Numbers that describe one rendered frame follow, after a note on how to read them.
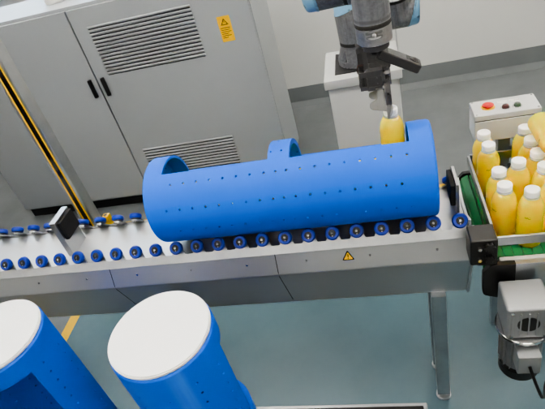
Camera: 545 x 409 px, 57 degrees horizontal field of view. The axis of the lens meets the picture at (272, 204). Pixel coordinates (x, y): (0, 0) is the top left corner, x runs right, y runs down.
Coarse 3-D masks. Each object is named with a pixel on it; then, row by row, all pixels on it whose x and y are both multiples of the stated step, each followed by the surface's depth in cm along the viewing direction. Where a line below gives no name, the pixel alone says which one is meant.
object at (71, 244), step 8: (64, 208) 182; (56, 216) 178; (64, 216) 178; (72, 216) 182; (56, 224) 176; (64, 224) 177; (72, 224) 182; (56, 232) 177; (64, 232) 178; (72, 232) 181; (80, 232) 189; (64, 240) 179; (72, 240) 183; (80, 240) 188; (72, 248) 183
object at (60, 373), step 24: (48, 336) 146; (24, 360) 137; (48, 360) 144; (72, 360) 156; (0, 384) 135; (24, 384) 170; (48, 384) 145; (72, 384) 153; (96, 384) 168; (0, 408) 158; (24, 408) 170; (48, 408) 179; (72, 408) 153; (96, 408) 163
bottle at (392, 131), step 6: (384, 120) 139; (390, 120) 138; (396, 120) 138; (384, 126) 140; (390, 126) 139; (396, 126) 139; (402, 126) 140; (384, 132) 140; (390, 132) 140; (396, 132) 139; (402, 132) 141; (384, 138) 142; (390, 138) 141; (396, 138) 140; (402, 138) 142; (390, 156) 144
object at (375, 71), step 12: (360, 48) 127; (372, 48) 125; (384, 48) 125; (360, 60) 131; (372, 60) 129; (360, 72) 130; (372, 72) 129; (384, 72) 129; (360, 84) 131; (372, 84) 132
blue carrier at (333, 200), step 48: (288, 144) 149; (384, 144) 139; (432, 144) 135; (144, 192) 155; (192, 192) 151; (240, 192) 147; (288, 192) 144; (336, 192) 141; (384, 192) 139; (432, 192) 136
